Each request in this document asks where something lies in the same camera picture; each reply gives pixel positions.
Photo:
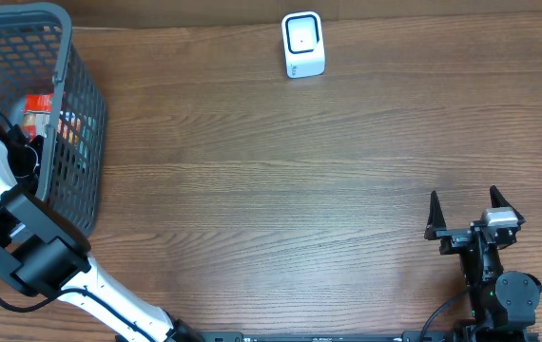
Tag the white barcode scanner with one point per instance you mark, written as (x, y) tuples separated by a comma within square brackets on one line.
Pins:
[(303, 44)]

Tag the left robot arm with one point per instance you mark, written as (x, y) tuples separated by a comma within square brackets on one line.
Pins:
[(42, 253)]

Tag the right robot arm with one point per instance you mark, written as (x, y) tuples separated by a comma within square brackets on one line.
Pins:
[(503, 303)]

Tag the grey plastic mesh basket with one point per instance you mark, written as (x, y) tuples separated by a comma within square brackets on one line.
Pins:
[(37, 57)]

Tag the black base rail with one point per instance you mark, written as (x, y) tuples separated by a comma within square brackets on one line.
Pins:
[(407, 336)]

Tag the teal tissue packet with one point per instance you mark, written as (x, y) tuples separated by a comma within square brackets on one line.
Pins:
[(75, 130)]

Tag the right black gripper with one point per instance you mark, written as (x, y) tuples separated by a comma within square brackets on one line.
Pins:
[(456, 238)]

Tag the red snack package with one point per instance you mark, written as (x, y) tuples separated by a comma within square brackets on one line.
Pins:
[(37, 111)]

